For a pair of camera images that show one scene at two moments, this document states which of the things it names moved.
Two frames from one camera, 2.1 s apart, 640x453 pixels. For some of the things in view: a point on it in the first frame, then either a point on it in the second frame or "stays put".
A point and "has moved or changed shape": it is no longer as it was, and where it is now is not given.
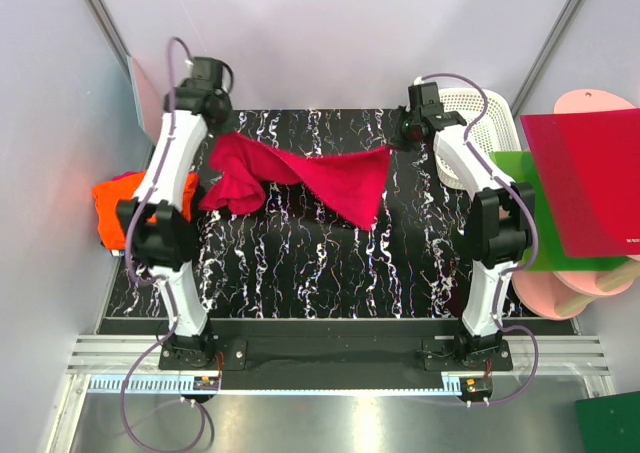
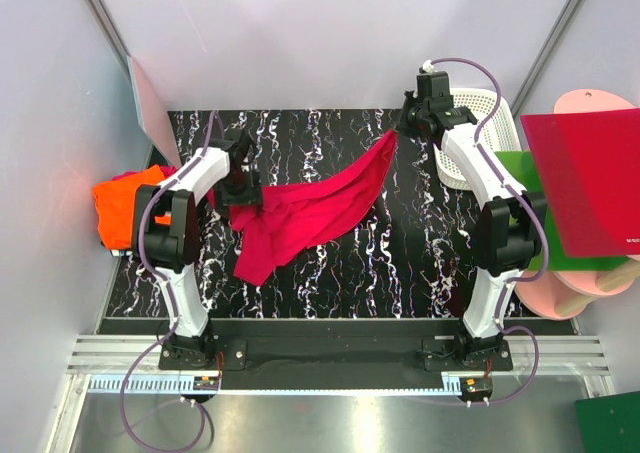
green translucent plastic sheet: [549, 254] stays put
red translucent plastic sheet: [590, 164] stays put
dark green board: [610, 423] stays put
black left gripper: [223, 95] -> [250, 196]
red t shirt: [349, 183] has moved or changed shape
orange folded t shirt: [110, 221] stays put
